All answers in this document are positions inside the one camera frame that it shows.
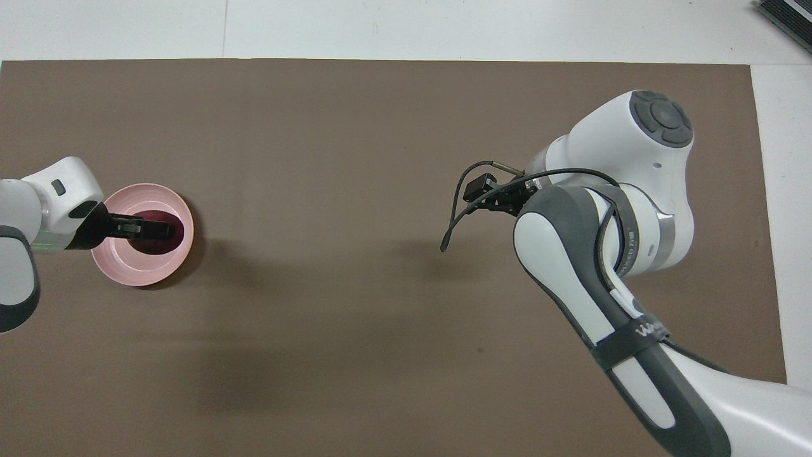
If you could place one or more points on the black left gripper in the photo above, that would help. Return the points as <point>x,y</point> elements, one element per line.
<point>92,228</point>

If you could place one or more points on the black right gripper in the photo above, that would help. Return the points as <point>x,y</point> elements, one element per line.
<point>514,197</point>

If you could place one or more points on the dark red apple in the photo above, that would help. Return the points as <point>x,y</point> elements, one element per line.
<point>162,244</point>

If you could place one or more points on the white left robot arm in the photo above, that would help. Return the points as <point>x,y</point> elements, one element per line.
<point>57,197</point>

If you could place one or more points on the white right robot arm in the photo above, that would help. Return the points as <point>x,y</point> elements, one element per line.
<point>641,209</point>

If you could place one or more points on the pink plate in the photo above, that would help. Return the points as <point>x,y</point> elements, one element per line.
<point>139,266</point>

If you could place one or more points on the brown table mat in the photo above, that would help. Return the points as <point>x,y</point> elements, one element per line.
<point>349,254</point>

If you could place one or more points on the black ribbed device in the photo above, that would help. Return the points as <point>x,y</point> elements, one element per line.
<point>790,16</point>

